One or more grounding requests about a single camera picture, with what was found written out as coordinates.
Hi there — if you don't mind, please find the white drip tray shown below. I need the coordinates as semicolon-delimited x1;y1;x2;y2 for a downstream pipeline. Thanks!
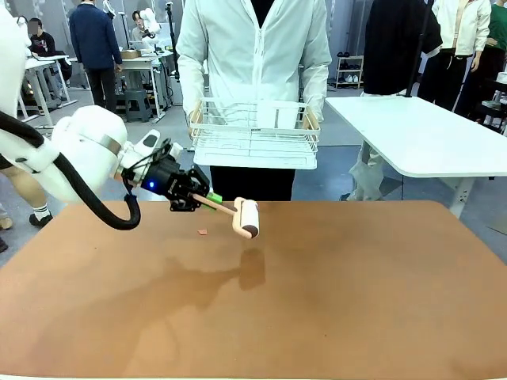
193;152;319;170

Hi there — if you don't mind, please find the black tripod pole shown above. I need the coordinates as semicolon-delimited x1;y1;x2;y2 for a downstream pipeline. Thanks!
165;0;181;83

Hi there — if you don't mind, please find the white wire dish rack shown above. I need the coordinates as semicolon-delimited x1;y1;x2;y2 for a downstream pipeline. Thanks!
189;98;321;159

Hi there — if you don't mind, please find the black stand pole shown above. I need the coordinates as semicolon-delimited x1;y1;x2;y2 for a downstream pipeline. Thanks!
404;0;433;98

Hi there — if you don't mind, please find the person in dark blue jacket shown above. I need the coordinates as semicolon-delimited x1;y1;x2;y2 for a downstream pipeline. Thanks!
69;0;124;115

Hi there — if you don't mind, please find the person's right forearm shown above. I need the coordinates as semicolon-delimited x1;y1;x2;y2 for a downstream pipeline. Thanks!
176;51;208;116

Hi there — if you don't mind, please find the person in cream jacket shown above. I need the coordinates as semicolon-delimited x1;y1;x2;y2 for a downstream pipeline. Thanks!
417;0;493;112

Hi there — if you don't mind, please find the person in white jacket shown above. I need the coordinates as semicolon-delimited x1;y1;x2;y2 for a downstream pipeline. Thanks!
176;0;333;202

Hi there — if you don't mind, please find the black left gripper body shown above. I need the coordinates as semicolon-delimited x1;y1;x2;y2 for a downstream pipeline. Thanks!
134;154;195;203

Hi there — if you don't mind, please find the pink lint roller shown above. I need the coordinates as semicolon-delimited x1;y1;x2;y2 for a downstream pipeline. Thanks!
193;192;261;241

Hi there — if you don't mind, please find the white shoe rack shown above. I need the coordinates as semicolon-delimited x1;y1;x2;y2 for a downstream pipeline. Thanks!
335;55;364;90

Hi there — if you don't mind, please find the black hanging shirt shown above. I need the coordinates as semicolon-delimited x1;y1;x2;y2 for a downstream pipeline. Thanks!
362;0;444;97

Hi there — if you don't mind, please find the person in shorts and socks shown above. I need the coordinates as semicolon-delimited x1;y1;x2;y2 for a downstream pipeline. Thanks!
0;156;55;229

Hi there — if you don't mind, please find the white side table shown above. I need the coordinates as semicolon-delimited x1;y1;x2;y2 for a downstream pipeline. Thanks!
324;96;507;219

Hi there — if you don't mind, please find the person's left forearm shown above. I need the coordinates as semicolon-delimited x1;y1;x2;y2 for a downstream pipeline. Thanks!
302;55;333;118

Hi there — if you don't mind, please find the person's left hand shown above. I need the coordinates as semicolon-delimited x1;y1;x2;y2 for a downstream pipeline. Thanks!
303;105;321;131

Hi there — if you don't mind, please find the seated person in black top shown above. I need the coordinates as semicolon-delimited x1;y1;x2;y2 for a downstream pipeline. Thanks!
26;17;73;90

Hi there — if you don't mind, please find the white plastic bag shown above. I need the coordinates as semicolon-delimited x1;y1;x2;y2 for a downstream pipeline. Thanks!
347;141;384;202

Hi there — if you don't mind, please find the white cutlery holder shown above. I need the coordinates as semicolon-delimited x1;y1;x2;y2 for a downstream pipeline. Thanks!
257;101;299;130

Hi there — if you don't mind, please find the white desk with metal legs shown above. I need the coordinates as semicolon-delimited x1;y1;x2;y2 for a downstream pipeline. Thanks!
17;54;79;128

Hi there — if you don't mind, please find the grey plastic stool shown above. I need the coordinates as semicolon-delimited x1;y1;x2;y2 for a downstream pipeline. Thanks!
124;89;154;123

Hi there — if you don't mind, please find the seated person in grey top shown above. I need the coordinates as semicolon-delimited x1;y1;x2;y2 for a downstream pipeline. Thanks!
130;9;156;51

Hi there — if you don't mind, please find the black corrugated cable hose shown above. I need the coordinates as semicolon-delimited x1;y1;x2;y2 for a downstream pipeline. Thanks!
0;110;143;230

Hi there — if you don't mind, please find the white desk with cardboard box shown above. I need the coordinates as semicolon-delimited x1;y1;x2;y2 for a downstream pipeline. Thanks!
116;49;176;120

